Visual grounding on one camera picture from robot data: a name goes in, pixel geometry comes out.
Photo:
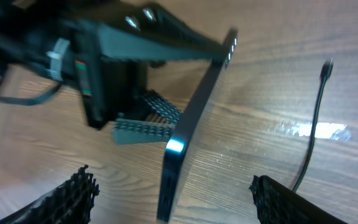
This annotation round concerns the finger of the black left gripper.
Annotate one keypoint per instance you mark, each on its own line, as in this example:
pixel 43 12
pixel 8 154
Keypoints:
pixel 128 131
pixel 161 106

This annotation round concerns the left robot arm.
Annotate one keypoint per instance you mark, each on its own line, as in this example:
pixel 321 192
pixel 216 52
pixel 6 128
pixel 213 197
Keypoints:
pixel 28 37

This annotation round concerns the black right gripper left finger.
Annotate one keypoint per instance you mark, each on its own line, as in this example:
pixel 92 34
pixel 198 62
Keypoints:
pixel 69 203

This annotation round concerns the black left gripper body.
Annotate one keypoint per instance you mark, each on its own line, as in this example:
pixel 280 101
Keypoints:
pixel 108 48

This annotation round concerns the blue Samsung Galaxy smartphone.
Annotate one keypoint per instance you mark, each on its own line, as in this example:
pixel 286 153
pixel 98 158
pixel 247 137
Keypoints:
pixel 177 148

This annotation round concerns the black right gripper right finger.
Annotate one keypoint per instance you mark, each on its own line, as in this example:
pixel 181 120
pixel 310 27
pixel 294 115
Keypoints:
pixel 276 204

